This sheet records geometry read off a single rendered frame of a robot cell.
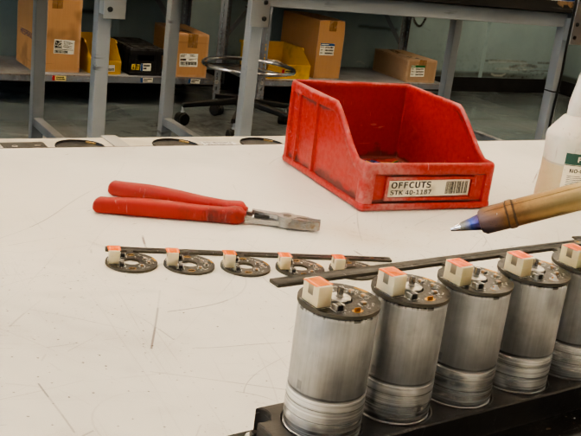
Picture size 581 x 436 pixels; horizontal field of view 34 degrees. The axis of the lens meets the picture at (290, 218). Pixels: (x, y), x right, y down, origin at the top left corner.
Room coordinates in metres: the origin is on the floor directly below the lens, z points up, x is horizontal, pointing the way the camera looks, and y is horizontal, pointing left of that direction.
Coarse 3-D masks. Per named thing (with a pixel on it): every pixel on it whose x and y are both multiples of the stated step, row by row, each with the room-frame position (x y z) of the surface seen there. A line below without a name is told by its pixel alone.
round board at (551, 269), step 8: (504, 264) 0.31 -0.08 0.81; (544, 264) 0.32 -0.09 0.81; (552, 264) 0.32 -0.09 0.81; (504, 272) 0.30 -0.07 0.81; (536, 272) 0.30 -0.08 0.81; (544, 272) 0.31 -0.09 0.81; (552, 272) 0.31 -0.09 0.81; (560, 272) 0.31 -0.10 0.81; (568, 272) 0.31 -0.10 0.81; (520, 280) 0.30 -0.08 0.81; (528, 280) 0.30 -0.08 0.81; (536, 280) 0.30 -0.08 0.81; (544, 280) 0.30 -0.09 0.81; (552, 280) 0.30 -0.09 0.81; (560, 280) 0.30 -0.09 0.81; (568, 280) 0.30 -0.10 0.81
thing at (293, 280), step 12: (564, 240) 0.35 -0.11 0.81; (576, 240) 0.35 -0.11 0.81; (480, 252) 0.32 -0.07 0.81; (492, 252) 0.32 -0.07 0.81; (504, 252) 0.32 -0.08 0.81; (528, 252) 0.33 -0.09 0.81; (540, 252) 0.33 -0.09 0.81; (384, 264) 0.29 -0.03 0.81; (396, 264) 0.30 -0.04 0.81; (408, 264) 0.30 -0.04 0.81; (420, 264) 0.30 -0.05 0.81; (432, 264) 0.30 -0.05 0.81; (444, 264) 0.30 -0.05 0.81; (288, 276) 0.27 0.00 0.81; (300, 276) 0.27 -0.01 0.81; (312, 276) 0.28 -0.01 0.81; (324, 276) 0.28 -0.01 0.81; (336, 276) 0.28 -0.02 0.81; (348, 276) 0.28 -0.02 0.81; (360, 276) 0.28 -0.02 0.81
